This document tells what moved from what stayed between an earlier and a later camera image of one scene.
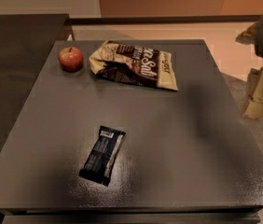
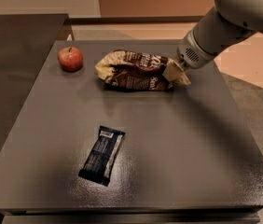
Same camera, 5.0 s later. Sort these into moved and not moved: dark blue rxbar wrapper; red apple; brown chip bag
Moved: brown chip bag
Not moved: red apple; dark blue rxbar wrapper
